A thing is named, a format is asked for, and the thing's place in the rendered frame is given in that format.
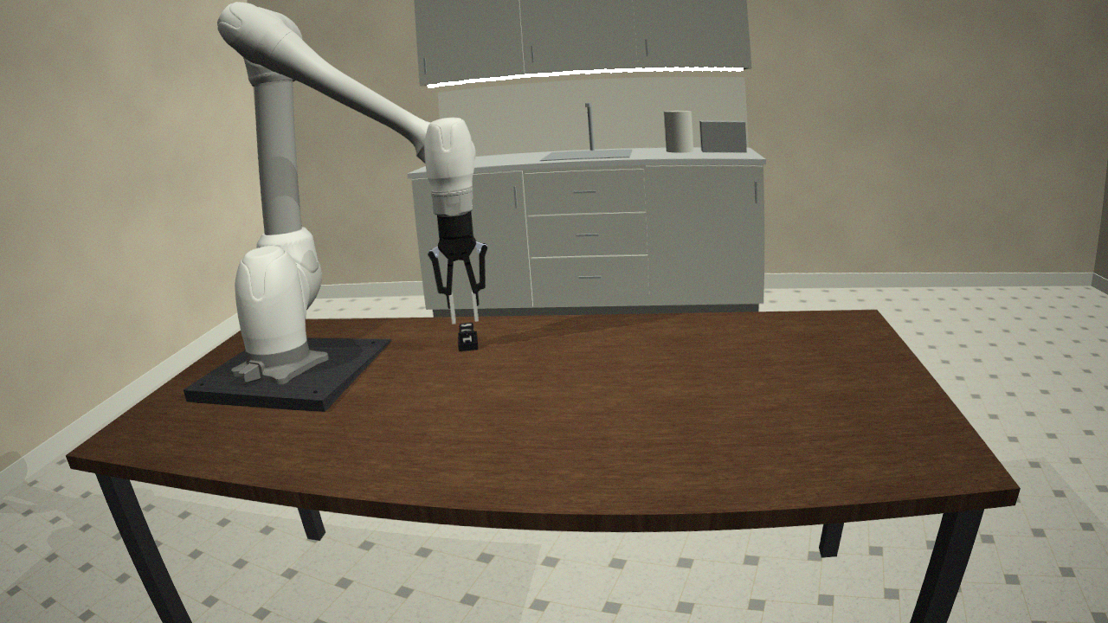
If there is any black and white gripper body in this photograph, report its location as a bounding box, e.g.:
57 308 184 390
437 211 476 261

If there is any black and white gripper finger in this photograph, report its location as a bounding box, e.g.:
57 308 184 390
428 247 455 324
461 241 488 321

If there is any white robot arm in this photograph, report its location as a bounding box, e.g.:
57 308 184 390
217 2 475 385

